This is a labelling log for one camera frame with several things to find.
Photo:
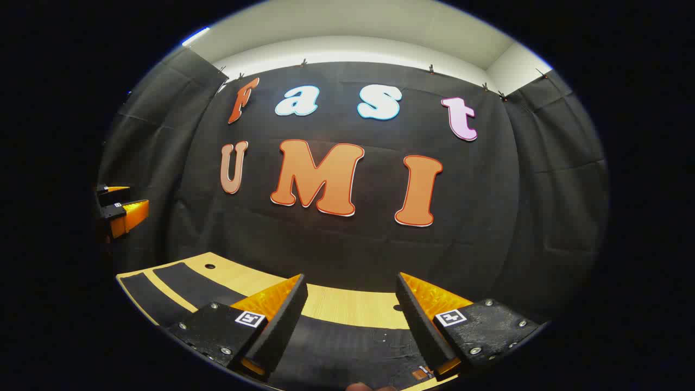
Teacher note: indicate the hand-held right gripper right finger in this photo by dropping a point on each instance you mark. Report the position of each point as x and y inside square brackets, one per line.
[421, 326]

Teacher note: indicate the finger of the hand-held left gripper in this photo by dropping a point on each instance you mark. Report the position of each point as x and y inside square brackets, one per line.
[111, 195]
[127, 216]

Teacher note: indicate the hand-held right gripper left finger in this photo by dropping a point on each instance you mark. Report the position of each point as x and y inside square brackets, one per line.
[282, 326]

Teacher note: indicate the dark grey jeans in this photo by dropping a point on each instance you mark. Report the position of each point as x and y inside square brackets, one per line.
[347, 350]

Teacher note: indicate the row of black cloth clips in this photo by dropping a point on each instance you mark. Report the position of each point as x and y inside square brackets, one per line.
[304, 62]

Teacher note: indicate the ceiling light strip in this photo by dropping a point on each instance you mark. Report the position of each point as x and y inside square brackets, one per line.
[195, 36]

